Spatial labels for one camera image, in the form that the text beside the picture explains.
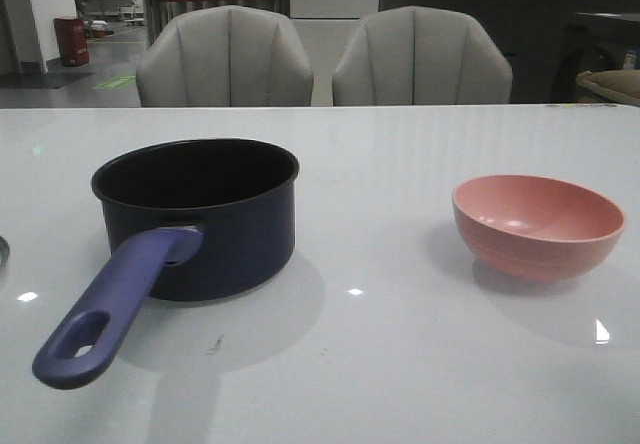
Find dark blue saucepan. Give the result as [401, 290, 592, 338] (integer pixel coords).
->
[32, 138, 299, 390]

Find pink bowl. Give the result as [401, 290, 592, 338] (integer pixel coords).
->
[452, 174, 626, 282]

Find glass lid with blue knob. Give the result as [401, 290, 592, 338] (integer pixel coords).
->
[0, 237, 10, 270]

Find right beige chair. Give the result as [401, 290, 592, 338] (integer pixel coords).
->
[332, 6, 513, 106]

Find beige chair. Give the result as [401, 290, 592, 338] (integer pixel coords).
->
[332, 6, 513, 106]
[136, 5, 314, 107]

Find left beige chair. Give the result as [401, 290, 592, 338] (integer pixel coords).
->
[136, 5, 314, 107]

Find dark counter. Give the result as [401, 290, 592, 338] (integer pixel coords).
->
[380, 0, 639, 103]

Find red bin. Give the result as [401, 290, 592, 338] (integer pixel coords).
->
[54, 17, 89, 67]

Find tan cushion seat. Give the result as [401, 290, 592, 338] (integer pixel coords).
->
[575, 69, 639, 107]

